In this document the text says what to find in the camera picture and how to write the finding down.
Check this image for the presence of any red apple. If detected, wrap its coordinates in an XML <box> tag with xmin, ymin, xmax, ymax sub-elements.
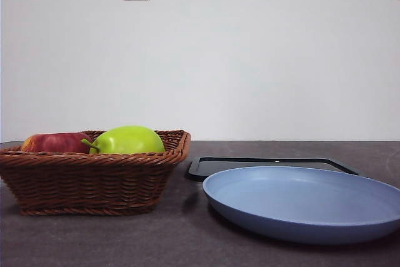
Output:
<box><xmin>21</xmin><ymin>132</ymin><xmax>94</xmax><ymax>153</ymax></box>

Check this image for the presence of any blue plate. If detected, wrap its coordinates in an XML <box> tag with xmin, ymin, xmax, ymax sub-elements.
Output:
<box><xmin>202</xmin><ymin>166</ymin><xmax>400</xmax><ymax>245</ymax></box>

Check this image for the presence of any brown wicker basket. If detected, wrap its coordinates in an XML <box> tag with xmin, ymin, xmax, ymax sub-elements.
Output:
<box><xmin>0</xmin><ymin>129</ymin><xmax>192</xmax><ymax>217</ymax></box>

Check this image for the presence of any green apple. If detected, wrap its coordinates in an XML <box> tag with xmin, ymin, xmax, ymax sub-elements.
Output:
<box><xmin>81</xmin><ymin>125</ymin><xmax>166</xmax><ymax>156</ymax></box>

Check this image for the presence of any black flat tray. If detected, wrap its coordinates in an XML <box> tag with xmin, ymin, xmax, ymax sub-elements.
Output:
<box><xmin>186</xmin><ymin>156</ymin><xmax>361</xmax><ymax>182</ymax></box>

